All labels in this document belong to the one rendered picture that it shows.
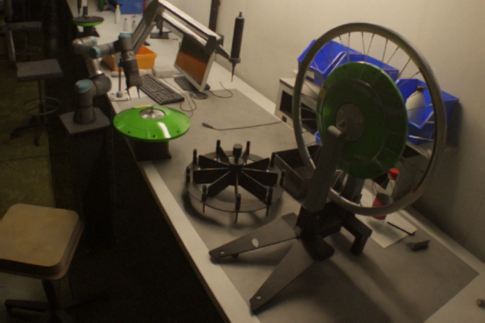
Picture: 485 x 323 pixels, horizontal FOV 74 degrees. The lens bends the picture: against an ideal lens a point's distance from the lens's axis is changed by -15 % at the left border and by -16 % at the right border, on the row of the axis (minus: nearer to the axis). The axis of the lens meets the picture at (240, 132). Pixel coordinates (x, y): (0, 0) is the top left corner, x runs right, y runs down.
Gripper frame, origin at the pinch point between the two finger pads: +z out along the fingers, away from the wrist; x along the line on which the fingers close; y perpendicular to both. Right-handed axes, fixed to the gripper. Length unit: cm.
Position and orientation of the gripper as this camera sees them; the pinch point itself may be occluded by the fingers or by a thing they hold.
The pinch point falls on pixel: (135, 99)
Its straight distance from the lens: 185.1
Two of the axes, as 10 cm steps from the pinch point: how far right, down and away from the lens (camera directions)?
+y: 7.0, -0.6, -7.1
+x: 6.8, -2.5, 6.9
